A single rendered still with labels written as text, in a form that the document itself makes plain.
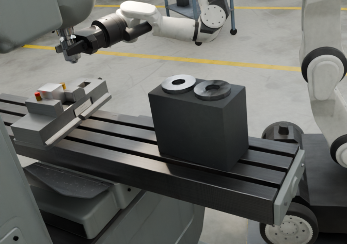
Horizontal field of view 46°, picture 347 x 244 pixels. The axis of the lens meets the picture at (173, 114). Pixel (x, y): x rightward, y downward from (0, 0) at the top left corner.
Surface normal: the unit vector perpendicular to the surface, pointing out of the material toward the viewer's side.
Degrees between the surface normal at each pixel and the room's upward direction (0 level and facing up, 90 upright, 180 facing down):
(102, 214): 90
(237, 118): 90
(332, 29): 90
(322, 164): 0
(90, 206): 0
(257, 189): 0
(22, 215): 88
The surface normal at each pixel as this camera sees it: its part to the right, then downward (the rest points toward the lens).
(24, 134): -0.44, 0.50
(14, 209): 0.86, 0.11
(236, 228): -0.14, -0.86
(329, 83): -0.19, 0.51
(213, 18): 0.11, -0.20
